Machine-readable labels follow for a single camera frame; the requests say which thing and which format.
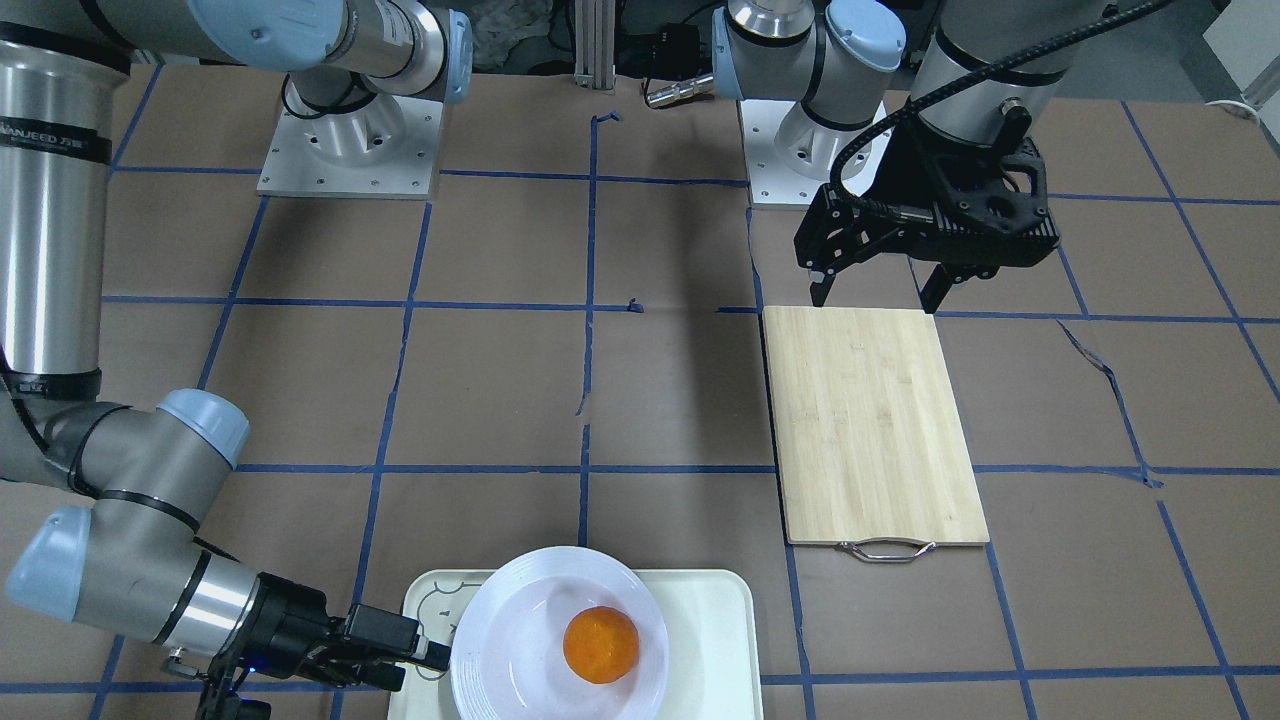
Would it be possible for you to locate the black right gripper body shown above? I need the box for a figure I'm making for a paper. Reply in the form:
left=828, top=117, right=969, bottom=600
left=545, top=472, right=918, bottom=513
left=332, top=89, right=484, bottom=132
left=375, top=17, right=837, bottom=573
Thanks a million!
left=238, top=573, right=419, bottom=692

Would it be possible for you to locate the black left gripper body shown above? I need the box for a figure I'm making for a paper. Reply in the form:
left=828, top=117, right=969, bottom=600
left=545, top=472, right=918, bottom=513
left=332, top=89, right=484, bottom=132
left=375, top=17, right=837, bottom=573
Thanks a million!
left=795, top=126, right=1011, bottom=275

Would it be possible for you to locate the white round plate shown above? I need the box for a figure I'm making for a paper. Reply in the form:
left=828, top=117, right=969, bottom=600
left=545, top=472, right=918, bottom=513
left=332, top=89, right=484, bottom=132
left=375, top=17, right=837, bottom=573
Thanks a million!
left=447, top=546, right=669, bottom=719

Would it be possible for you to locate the orange fruit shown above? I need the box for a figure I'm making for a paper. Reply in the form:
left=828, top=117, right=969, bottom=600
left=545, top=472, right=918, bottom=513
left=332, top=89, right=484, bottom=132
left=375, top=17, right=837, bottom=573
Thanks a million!
left=562, top=606, right=640, bottom=685

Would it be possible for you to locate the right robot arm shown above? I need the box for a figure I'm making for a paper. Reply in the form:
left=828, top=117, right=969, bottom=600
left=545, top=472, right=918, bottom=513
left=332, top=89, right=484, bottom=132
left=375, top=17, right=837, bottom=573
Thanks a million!
left=3, top=1, right=474, bottom=694

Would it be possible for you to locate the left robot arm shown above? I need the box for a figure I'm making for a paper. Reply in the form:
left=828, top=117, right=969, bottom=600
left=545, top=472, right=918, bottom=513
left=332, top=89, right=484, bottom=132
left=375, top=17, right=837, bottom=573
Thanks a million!
left=710, top=1, right=1075, bottom=313

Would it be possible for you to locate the cream bear tray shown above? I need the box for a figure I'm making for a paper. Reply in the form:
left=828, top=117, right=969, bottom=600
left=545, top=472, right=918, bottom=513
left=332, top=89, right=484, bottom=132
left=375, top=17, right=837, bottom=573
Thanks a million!
left=388, top=570, right=763, bottom=719

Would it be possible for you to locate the bamboo cutting board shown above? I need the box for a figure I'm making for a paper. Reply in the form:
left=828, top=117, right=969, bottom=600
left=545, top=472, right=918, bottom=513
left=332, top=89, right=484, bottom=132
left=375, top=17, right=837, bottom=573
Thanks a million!
left=762, top=306, right=989, bottom=562

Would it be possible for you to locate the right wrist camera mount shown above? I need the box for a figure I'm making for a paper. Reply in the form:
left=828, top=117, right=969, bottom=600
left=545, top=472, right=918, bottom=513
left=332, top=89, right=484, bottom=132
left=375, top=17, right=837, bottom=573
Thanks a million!
left=161, top=648, right=273, bottom=719

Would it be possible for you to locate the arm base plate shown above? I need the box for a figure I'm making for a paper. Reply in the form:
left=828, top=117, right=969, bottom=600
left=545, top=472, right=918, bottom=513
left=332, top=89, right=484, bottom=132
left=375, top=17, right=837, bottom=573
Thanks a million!
left=739, top=99, right=858, bottom=211
left=257, top=88, right=447, bottom=200

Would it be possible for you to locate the aluminium frame post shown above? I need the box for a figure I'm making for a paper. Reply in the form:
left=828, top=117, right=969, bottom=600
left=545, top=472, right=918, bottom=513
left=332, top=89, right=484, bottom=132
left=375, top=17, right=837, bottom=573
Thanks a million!
left=572, top=0, right=618, bottom=94

